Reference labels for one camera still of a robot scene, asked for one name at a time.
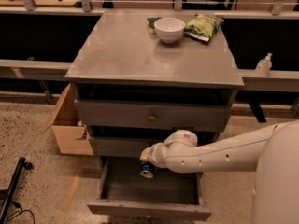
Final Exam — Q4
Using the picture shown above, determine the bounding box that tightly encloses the green chip bag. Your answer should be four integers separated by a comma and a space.
183, 14, 224, 42

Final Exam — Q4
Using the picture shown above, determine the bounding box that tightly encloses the grey drawer cabinet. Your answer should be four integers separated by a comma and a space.
66, 14, 244, 146

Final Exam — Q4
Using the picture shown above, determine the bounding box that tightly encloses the grey middle drawer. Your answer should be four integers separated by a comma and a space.
89, 137, 159, 158

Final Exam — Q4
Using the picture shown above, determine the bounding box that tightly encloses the green yellow sponge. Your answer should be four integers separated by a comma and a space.
147, 17, 160, 34

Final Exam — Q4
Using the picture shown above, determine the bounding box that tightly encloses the grey top drawer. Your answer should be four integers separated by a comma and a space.
75, 100, 231, 132

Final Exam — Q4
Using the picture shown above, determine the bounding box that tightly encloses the open cardboard box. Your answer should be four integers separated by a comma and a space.
42, 84, 93, 155

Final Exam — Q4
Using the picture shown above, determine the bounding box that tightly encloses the white ceramic bowl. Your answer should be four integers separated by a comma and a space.
154, 18, 185, 43

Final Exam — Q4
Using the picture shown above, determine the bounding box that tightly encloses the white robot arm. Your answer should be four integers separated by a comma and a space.
140, 120, 299, 224

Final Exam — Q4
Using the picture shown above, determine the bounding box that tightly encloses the black stand leg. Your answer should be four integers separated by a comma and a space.
0, 157, 33, 224

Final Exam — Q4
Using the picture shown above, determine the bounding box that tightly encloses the grey open bottom drawer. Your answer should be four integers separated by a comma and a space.
88, 157, 211, 221

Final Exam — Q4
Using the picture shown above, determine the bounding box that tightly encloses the black floor cable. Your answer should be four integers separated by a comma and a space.
5, 199, 36, 224

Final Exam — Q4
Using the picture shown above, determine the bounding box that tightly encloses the blue pepsi can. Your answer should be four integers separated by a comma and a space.
140, 161, 156, 179

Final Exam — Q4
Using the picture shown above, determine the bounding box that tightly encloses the grey metal railing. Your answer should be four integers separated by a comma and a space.
1, 0, 299, 91

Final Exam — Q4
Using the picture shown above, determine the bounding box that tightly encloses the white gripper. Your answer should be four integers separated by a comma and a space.
140, 143, 169, 168

